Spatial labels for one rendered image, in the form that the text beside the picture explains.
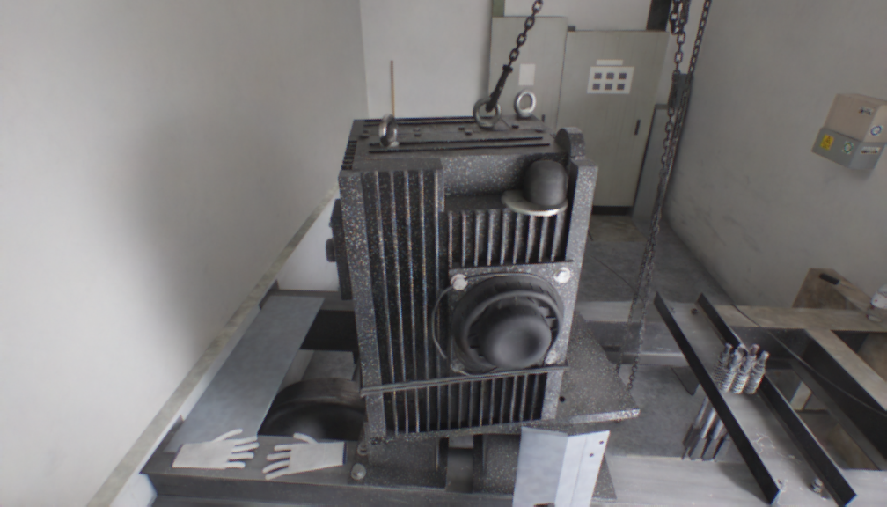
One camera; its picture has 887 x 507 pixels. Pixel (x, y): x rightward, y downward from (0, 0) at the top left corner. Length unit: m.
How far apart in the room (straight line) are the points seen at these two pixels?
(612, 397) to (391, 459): 0.66
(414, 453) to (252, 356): 0.81
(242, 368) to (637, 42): 3.57
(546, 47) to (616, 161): 1.20
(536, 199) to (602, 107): 3.24
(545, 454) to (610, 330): 1.15
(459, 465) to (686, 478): 0.66
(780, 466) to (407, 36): 3.69
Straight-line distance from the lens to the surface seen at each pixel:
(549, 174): 0.87
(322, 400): 1.73
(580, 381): 1.40
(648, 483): 1.56
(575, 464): 1.16
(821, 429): 2.91
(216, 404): 1.78
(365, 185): 0.83
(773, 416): 1.91
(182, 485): 1.86
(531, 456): 1.12
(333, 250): 1.25
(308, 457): 1.53
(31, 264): 1.35
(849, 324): 2.57
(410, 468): 1.45
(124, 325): 1.57
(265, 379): 1.80
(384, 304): 0.97
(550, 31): 3.90
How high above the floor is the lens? 1.89
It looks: 28 degrees down
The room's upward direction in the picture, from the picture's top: straight up
